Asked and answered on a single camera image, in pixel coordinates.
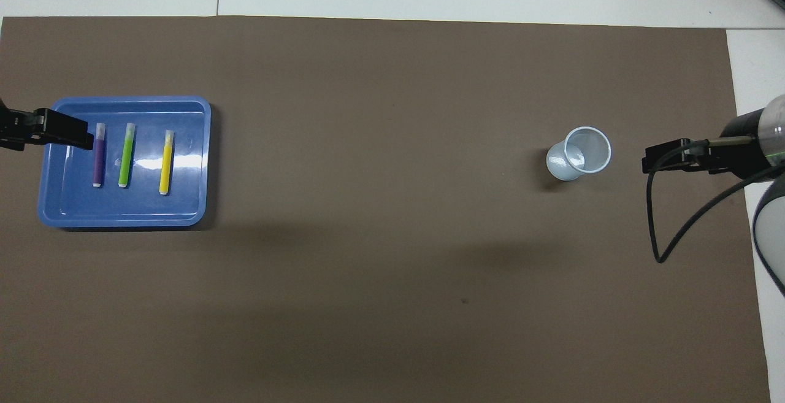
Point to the yellow marker pen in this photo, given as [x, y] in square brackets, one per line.
[166, 164]

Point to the green marker pen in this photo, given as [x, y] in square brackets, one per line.
[126, 157]

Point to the purple marker pen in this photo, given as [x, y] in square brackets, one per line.
[99, 157]

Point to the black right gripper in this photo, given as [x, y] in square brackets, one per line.
[739, 145]

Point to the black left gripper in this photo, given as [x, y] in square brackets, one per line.
[18, 130]

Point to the brown table mat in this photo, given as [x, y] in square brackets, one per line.
[392, 268]

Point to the translucent plastic cup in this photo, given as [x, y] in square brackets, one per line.
[570, 167]

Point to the blue plastic tray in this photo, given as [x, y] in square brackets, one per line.
[187, 207]

